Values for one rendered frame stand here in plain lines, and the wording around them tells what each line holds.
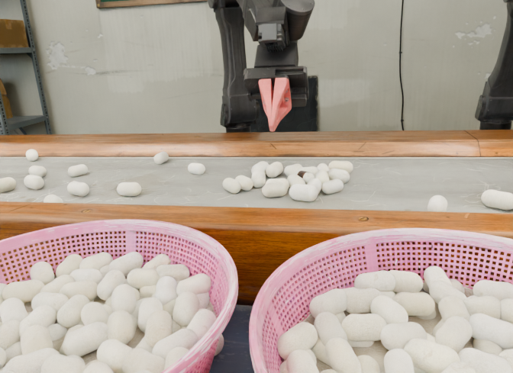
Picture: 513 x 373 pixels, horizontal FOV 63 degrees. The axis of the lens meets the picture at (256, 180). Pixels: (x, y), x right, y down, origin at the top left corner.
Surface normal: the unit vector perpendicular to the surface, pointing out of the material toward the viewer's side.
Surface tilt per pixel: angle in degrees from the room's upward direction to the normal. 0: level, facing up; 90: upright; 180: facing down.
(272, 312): 72
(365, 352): 0
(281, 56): 40
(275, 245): 90
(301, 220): 0
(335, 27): 91
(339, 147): 45
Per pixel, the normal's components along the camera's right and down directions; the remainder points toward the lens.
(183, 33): -0.16, 0.31
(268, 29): -0.19, 0.07
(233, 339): -0.05, -0.95
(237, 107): 0.33, 0.18
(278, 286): 0.86, -0.16
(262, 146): -0.16, -0.46
